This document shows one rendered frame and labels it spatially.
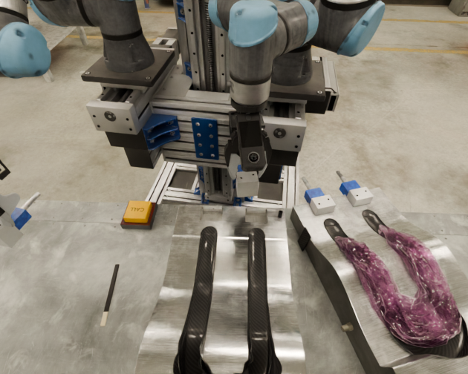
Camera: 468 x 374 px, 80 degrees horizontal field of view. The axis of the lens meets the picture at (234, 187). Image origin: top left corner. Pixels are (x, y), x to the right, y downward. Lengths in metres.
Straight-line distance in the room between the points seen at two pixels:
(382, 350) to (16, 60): 0.75
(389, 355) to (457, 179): 2.02
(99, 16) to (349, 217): 0.84
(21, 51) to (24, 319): 0.54
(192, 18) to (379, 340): 0.91
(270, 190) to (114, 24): 1.12
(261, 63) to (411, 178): 1.96
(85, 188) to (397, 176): 2.19
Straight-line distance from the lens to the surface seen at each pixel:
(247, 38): 0.48
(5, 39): 0.55
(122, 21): 0.93
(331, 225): 0.74
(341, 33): 0.73
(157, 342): 0.53
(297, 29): 0.56
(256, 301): 0.58
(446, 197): 2.35
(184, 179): 1.71
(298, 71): 0.84
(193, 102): 0.96
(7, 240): 0.76
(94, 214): 0.87
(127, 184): 2.08
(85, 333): 0.72
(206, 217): 0.70
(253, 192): 0.68
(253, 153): 0.52
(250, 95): 0.52
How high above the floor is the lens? 1.43
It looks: 48 degrees down
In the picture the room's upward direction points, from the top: straight up
